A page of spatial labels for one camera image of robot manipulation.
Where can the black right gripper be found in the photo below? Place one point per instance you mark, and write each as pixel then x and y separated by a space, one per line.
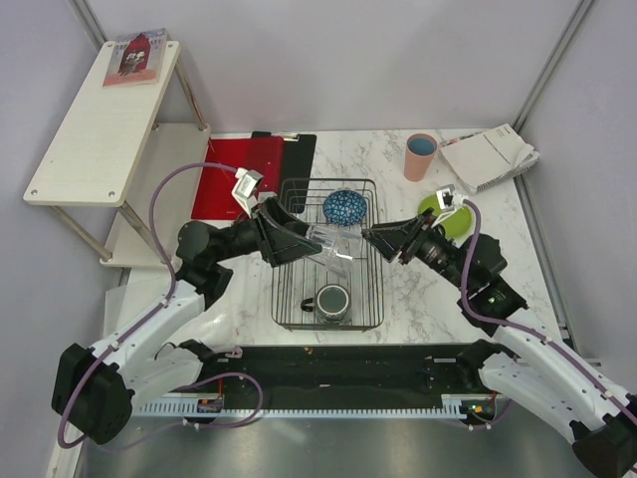
pixel 388 239

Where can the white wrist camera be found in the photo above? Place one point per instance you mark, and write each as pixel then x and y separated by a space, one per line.
pixel 449 201
pixel 245 188

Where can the white spiral notebook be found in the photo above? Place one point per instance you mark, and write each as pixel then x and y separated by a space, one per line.
pixel 484 159

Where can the black clipboard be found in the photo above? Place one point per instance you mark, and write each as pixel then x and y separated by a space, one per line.
pixel 297 162

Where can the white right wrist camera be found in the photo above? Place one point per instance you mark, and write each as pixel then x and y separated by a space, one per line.
pixel 449 201

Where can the black wire dish rack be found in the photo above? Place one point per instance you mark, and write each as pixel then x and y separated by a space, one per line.
pixel 300 280

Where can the white two-tier shelf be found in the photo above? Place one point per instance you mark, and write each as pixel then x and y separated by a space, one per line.
pixel 107 158

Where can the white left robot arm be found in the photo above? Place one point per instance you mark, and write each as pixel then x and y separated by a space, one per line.
pixel 97 388

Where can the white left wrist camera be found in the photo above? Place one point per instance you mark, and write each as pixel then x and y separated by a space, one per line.
pixel 245 188

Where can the lime green plastic plate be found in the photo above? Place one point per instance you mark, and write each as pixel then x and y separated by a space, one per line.
pixel 457 226

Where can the light blue cable duct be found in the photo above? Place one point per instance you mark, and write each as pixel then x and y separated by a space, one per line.
pixel 202 406

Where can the blue patterned ceramic bowl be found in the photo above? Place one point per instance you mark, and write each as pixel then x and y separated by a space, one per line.
pixel 344 207

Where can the clear glass tumbler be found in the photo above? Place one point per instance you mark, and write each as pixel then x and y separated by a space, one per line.
pixel 341 246

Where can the light blue plastic cup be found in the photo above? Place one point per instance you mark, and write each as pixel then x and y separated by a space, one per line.
pixel 421 145

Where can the red transparent plastic folder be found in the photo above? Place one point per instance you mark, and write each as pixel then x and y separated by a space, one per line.
pixel 213 200

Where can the dark green ceramic mug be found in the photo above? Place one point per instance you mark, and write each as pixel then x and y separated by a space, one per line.
pixel 331 305

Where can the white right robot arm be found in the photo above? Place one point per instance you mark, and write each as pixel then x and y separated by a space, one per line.
pixel 521 357

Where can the red illustrated book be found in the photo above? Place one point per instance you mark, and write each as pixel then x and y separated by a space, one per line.
pixel 136 59

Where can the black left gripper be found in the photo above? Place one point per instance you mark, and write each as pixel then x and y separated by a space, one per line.
pixel 281 238

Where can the pink plastic cup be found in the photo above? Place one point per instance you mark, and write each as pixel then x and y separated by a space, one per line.
pixel 416 166

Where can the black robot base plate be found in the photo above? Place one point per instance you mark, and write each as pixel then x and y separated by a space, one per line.
pixel 347 376

